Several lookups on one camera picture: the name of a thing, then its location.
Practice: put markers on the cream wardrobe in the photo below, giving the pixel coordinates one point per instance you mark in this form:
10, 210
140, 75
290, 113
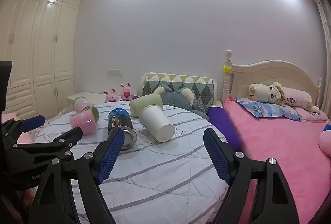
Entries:
44, 40

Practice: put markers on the pale curtain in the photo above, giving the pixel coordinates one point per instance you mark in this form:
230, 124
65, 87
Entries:
326, 40

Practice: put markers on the pink green lidded cup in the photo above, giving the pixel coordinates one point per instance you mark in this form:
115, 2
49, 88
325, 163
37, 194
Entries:
80, 103

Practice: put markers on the pink pillow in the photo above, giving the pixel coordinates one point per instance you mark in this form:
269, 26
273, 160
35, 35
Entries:
310, 116

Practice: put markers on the light green cup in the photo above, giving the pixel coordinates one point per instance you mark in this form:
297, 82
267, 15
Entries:
144, 105

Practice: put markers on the blue printed pillow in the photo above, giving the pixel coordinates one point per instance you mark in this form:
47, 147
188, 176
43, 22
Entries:
263, 110

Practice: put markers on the white paper cup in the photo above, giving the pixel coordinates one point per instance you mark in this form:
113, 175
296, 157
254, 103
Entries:
155, 120

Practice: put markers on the cream dog plush pillow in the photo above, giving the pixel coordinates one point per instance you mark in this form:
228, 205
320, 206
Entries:
266, 93

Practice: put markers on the pink cloth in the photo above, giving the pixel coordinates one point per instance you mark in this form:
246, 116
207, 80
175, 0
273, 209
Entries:
24, 138

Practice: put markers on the triangle patterned quilted headboard cover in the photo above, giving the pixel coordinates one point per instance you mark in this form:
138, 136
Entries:
178, 81

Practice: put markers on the white wall switch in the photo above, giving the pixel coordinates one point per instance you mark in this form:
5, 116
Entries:
115, 72

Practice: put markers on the yellow star ornament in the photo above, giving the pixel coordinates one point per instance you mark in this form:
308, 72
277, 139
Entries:
227, 69

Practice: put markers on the pink blanket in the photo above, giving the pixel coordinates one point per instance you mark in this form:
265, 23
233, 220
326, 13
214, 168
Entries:
271, 141

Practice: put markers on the grey plush animal pillow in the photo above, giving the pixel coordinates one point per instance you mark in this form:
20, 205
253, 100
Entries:
175, 101

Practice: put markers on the black spray can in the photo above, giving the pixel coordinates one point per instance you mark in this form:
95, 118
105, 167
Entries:
116, 120

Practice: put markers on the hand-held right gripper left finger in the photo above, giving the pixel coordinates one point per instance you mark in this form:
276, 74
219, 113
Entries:
110, 158

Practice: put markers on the cream wooden bed headboard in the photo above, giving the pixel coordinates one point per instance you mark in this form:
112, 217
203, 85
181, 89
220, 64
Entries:
271, 74

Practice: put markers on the purple blanket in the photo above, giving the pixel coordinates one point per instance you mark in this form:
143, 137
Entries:
222, 123

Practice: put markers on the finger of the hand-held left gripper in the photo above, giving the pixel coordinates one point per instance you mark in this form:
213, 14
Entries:
66, 137
32, 122

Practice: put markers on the pink plush cushion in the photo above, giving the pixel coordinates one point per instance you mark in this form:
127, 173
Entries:
325, 143

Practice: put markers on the pink bunny plush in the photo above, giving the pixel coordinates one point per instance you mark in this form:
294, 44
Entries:
111, 96
126, 93

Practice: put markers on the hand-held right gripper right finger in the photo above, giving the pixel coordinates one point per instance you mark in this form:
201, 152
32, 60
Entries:
217, 159

